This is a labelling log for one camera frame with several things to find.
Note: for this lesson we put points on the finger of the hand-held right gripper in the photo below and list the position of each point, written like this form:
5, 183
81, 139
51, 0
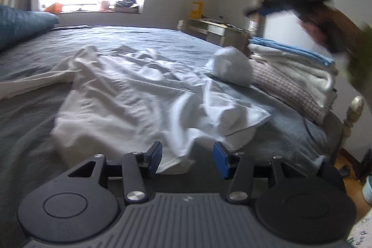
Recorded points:
276, 5

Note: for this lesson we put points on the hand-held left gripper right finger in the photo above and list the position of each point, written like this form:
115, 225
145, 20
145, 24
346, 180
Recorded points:
221, 158

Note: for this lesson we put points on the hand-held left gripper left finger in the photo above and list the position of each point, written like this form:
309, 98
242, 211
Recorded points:
155, 155

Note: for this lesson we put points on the white shirt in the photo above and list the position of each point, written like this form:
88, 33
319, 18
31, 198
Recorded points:
130, 91

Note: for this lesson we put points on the person's right hand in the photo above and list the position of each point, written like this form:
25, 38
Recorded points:
315, 33

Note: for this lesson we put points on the blue folded cloth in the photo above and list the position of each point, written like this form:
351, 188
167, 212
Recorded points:
290, 49

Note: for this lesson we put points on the metal desk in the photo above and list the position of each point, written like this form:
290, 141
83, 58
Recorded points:
218, 31

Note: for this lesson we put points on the yellow box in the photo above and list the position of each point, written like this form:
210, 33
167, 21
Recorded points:
197, 9

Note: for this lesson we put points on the dark slippers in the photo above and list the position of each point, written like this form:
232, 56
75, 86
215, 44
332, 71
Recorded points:
345, 170

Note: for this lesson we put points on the grey bed sheet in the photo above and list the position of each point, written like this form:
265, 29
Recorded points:
26, 126

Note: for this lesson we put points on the dark bag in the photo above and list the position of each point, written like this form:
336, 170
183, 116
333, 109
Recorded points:
126, 3

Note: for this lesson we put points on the pink pot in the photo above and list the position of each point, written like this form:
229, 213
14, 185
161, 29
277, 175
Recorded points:
104, 5

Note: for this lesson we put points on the orange bag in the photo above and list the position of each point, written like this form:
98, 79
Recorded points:
53, 7

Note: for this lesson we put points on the teal duvet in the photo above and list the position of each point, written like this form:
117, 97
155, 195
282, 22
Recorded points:
20, 21

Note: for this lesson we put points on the cream bed foot post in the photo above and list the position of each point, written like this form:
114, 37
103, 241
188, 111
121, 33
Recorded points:
353, 114

